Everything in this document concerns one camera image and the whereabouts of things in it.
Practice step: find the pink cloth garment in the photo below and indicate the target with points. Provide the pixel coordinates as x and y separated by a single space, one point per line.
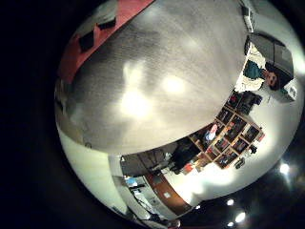
79 54

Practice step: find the person in black clothes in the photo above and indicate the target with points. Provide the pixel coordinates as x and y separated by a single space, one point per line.
184 156

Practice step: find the person in teal shirt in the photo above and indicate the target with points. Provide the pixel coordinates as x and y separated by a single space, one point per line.
254 73

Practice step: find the wooden cubby shelf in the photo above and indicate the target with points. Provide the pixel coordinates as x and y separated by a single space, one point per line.
232 133

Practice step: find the brown curved counter desk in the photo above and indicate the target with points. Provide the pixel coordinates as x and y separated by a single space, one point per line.
168 194

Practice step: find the dark monitor screen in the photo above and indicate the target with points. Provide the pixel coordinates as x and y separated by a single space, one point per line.
276 54

